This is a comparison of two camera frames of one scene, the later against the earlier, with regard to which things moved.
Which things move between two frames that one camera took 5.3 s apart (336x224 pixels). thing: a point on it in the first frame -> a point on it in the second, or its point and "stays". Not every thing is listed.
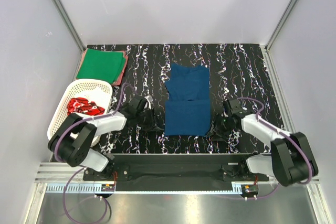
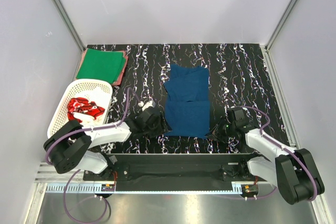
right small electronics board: (250, 189) stays
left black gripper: (151, 125) -> (162, 127)
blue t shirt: (187, 111) stays
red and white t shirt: (82, 105) stays
